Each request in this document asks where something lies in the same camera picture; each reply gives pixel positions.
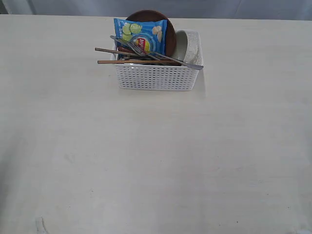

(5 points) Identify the silver metal fork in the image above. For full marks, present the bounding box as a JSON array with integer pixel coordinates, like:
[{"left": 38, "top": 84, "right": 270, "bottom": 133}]
[{"left": 126, "top": 40, "right": 204, "bottom": 71}]

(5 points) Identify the white ceramic bowl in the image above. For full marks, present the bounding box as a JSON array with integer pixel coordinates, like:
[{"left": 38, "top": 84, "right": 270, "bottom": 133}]
[{"left": 172, "top": 30, "right": 203, "bottom": 65}]

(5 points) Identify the brown wooden chopstick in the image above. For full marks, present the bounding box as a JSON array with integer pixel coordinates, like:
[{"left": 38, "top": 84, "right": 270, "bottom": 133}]
[
  {"left": 95, "top": 47, "right": 144, "bottom": 57},
  {"left": 97, "top": 59, "right": 179, "bottom": 65}
]

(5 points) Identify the blue Lay's chips bag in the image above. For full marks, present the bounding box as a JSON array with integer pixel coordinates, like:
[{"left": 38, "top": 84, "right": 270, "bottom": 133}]
[{"left": 114, "top": 18, "right": 167, "bottom": 55}]

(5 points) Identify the silver metal knife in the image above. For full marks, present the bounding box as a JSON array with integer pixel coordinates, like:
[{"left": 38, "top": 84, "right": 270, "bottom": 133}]
[{"left": 110, "top": 36, "right": 165, "bottom": 60}]

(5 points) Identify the brown wooden plate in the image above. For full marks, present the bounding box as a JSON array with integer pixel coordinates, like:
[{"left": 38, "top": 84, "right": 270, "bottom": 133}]
[{"left": 126, "top": 10, "right": 176, "bottom": 57}]

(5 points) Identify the dark red wooden spoon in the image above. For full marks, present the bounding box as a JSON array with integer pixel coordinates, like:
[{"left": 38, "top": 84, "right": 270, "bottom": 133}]
[{"left": 117, "top": 46, "right": 136, "bottom": 55}]

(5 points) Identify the white perforated plastic basket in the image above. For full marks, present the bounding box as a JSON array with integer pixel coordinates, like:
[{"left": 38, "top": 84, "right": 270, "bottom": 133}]
[{"left": 115, "top": 43, "right": 204, "bottom": 91}]

